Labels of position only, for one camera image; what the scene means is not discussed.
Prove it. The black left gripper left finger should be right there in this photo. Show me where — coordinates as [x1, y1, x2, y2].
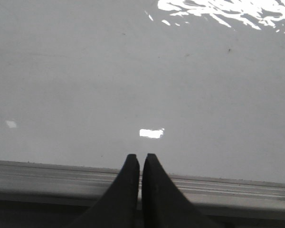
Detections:
[68, 154, 140, 228]

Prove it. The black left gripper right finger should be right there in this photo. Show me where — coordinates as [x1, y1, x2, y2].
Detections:
[142, 153, 219, 228]

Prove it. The white whiteboard with aluminium frame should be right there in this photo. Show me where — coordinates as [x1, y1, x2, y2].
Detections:
[0, 0, 285, 216]

